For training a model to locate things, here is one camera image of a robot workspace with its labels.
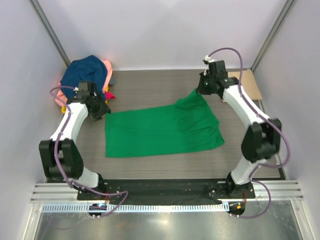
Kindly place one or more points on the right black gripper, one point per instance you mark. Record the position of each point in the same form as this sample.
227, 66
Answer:
201, 90

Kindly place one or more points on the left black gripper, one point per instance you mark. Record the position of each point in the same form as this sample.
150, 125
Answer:
104, 109

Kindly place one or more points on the green t-shirt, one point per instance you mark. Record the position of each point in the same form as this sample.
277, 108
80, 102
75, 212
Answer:
186, 126

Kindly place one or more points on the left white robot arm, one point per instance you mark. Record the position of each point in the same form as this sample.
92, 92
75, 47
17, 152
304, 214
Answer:
60, 157

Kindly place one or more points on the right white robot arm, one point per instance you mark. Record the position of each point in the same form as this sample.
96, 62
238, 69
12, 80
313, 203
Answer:
261, 140

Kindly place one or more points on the magenta cloth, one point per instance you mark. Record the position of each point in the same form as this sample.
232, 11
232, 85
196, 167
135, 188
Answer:
109, 95

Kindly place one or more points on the folded beige t-shirt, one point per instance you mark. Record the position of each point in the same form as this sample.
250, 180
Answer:
249, 85

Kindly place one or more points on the yellow plastic bin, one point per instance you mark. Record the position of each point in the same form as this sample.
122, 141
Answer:
64, 109

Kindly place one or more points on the navy blue t-shirt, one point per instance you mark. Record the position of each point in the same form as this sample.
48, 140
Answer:
88, 69

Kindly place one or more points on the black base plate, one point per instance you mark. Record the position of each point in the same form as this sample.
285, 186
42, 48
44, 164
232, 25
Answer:
175, 192

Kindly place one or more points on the slotted cable duct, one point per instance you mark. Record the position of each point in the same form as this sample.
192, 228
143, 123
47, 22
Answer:
102, 208

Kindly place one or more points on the aluminium frame rail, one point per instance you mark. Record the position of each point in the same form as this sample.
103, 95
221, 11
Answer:
61, 193

